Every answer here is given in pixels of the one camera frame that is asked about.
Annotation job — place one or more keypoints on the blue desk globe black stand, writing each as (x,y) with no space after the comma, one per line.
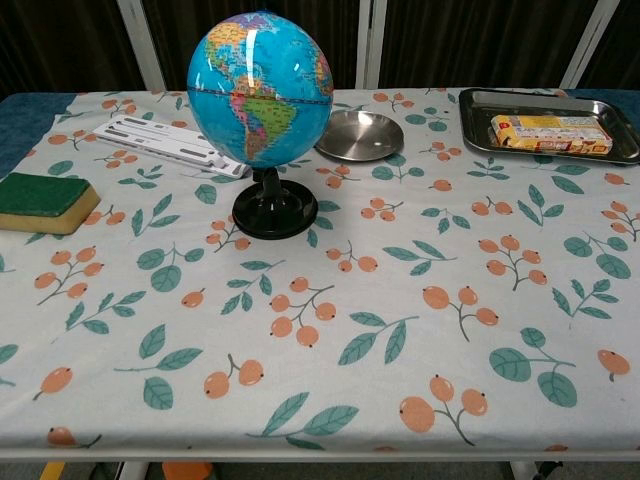
(260,100)

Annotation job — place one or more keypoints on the white folding laptop stand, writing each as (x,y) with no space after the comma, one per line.
(165,142)

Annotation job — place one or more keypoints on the rectangular stainless steel tray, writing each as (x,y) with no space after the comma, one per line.
(545,107)

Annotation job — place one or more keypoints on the white partition frame post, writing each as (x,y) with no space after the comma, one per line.
(585,42)
(371,42)
(142,45)

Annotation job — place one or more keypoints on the green yellow scrubbing sponge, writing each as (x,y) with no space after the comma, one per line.
(42,200)

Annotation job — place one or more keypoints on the round stainless steel plate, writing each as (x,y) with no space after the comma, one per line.
(359,135)

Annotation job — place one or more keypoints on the yellow packaged biscuit pack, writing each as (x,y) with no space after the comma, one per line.
(550,134)

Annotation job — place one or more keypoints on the floral fruit print tablecloth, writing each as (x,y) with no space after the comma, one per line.
(350,310)

